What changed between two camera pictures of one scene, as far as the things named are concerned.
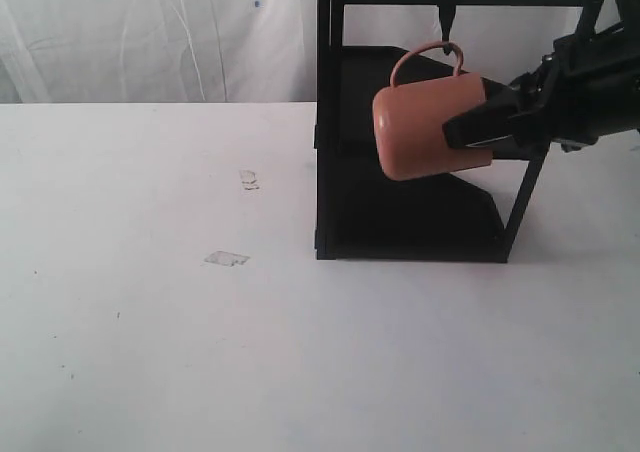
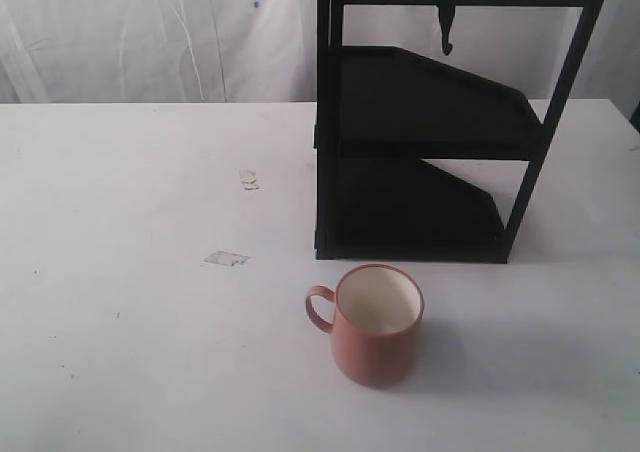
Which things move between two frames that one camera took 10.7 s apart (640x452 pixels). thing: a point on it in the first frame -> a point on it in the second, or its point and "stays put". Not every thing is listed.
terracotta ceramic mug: (409, 136) -> (376, 332)
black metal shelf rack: (363, 212) stays put
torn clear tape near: (226, 258) stays put
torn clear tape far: (249, 180) stays put
